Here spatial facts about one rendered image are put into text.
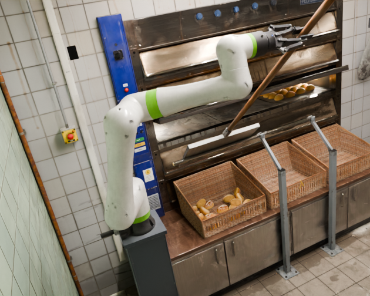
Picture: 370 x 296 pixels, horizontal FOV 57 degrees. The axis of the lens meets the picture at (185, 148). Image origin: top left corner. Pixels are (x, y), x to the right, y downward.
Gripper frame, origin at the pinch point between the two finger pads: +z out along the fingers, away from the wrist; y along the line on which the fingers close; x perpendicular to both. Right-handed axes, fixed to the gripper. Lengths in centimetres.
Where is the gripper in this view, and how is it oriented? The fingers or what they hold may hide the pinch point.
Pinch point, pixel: (303, 33)
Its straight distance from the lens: 152.2
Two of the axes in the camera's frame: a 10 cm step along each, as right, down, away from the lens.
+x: 2.2, -3.8, -9.0
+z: 9.0, -2.9, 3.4
